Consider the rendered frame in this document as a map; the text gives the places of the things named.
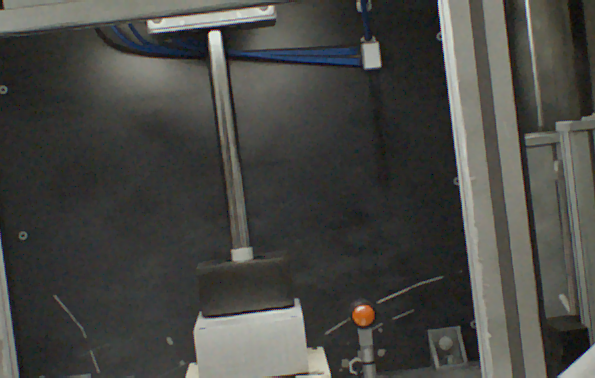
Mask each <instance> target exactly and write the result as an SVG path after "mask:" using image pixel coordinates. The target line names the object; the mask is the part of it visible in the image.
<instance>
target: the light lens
mask: <svg viewBox="0 0 595 378"><path fill-rule="evenodd" d="M353 318H354V320H355V322H356V324H357V325H359V326H367V325H370V324H371V323H372V321H373V320H374V311H373V309H372V308H371V307H368V306H366V305H361V306H358V307H357V308H356V309H355V310H354V313H353Z"/></svg>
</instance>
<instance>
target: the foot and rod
mask: <svg viewBox="0 0 595 378"><path fill-rule="evenodd" d="M203 31H204V39H205V48H206V56H207V65H208V72H209V80H210V89H211V97H212V106H213V114H214V122H215V131H216V139H218V147H219V156H220V164H221V172H222V180H223V188H224V197H225V205H226V213H227V222H228V230H229V239H230V247H231V255H232V257H226V258H225V259H217V260H209V261H201V262H200V263H199V265H198V267H196V275H198V283H199V291H200V299H201V308H202V315H203V316H208V315H216V314H225V313H233V312H242V311H250V310H258V309H267V308H274V307H282V306H291V305H294V304H295V303H294V294H293V286H292V277H291V269H290V261H289V254H288V251H287V250H285V251H276V252H268V253H259V254H253V250H252V242H251V233H250V225H249V217H248V208H247V200H246V191H245V183H244V175H243V166H242V158H241V150H240V141H238V133H237V124H236V116H235V108H234V99H233V91H232V82H231V74H230V66H229V58H228V50H227V42H226V33H225V27H221V28H211V29H205V30H203Z"/></svg>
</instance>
